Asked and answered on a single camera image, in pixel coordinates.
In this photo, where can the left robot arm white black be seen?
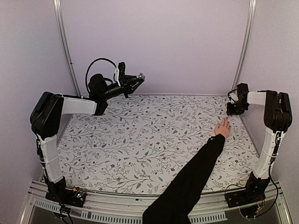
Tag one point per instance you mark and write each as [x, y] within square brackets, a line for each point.
[46, 116]

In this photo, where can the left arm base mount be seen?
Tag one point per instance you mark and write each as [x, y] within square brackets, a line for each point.
[58, 192]

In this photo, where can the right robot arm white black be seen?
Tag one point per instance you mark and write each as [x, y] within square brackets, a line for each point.
[277, 118]

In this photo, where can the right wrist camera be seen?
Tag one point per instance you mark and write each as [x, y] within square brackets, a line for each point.
[232, 95]

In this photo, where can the right aluminium frame post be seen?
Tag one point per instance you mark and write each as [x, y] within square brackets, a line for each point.
[245, 43]

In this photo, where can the floral patterned table mat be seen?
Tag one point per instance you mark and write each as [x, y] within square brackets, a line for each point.
[140, 144]

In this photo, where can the aluminium frame post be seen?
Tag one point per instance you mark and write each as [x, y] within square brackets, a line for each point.
[65, 47]
[245, 43]

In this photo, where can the left aluminium frame post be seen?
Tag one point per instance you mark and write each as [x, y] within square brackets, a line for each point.
[65, 47]

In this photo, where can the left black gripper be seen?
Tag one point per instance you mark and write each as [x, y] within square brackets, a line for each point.
[127, 87]

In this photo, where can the person's bare hand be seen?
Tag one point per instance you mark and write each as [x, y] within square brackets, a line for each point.
[223, 128]

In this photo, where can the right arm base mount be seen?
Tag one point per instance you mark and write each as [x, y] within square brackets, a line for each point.
[252, 196]

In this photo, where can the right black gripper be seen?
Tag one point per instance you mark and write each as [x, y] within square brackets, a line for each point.
[230, 111]

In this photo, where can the black sleeved forearm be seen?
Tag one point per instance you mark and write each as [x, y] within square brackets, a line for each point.
[177, 201]

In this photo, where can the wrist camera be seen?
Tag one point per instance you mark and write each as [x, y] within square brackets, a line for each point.
[232, 95]
[119, 72]

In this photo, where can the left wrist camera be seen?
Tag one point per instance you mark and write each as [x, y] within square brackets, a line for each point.
[119, 72]

